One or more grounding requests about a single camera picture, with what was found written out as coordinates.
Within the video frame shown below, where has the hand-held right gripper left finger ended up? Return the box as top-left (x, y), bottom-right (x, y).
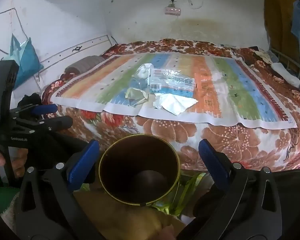
top-left (15, 139), bottom-right (108, 240)

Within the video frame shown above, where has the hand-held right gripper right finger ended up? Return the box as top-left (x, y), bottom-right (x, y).
top-left (177, 139), bottom-right (283, 240)

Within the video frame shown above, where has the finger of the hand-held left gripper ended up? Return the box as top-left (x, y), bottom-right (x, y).
top-left (12, 116), bottom-right (74, 133)
top-left (9, 104), bottom-right (58, 118)

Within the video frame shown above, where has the brown metal bin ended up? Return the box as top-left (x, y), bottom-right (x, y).
top-left (99, 134), bottom-right (181, 206)

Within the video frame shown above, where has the white tissue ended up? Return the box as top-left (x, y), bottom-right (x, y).
top-left (153, 94), bottom-right (198, 116)

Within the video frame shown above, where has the yellowish clear plastic strip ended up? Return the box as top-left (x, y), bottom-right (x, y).
top-left (125, 87), bottom-right (149, 105)

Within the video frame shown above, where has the clear package with blue label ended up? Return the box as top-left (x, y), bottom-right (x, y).
top-left (148, 68), bottom-right (196, 98)

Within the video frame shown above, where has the clear plastic wrapper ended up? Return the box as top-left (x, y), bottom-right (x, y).
top-left (130, 63), bottom-right (154, 90)

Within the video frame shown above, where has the black cloth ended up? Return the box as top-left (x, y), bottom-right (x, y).
top-left (17, 92), bottom-right (43, 110)

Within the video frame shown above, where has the floral blanket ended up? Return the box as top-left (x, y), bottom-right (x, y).
top-left (41, 38), bottom-right (300, 172)

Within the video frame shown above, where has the teal bag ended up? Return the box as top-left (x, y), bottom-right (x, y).
top-left (9, 34), bottom-right (44, 89)

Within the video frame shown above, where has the green plastic bag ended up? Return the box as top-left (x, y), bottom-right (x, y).
top-left (150, 171), bottom-right (213, 217)

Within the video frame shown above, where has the white bed headboard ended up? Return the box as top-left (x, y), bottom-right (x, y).
top-left (34, 34), bottom-right (118, 93)

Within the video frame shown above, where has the grey striped pillow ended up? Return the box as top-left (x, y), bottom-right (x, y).
top-left (64, 55), bottom-right (105, 74)

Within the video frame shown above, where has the striped mat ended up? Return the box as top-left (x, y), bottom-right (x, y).
top-left (51, 52), bottom-right (298, 129)

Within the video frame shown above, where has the white cloth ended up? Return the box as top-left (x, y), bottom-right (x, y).
top-left (271, 62), bottom-right (300, 87)

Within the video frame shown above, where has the metal rack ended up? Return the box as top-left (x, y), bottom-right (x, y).
top-left (270, 47), bottom-right (300, 90)

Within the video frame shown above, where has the white power strip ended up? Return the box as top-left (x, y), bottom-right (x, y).
top-left (164, 6), bottom-right (182, 15)

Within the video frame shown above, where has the yellow hanging garment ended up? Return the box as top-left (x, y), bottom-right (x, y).
top-left (264, 0), bottom-right (300, 58)

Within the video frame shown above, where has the white charger cable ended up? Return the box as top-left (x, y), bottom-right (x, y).
top-left (186, 0), bottom-right (203, 9)

